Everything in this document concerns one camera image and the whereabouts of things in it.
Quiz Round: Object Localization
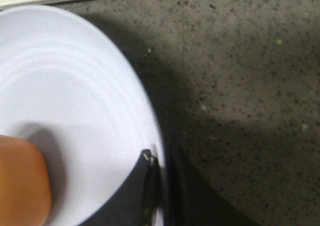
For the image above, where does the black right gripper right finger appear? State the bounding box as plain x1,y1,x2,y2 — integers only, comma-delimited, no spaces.
82,149,162,225

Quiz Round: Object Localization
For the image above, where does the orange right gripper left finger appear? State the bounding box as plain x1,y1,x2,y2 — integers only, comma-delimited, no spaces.
0,136,52,225

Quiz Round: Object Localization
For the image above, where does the light blue plate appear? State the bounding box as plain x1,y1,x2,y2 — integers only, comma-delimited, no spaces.
0,6,168,225

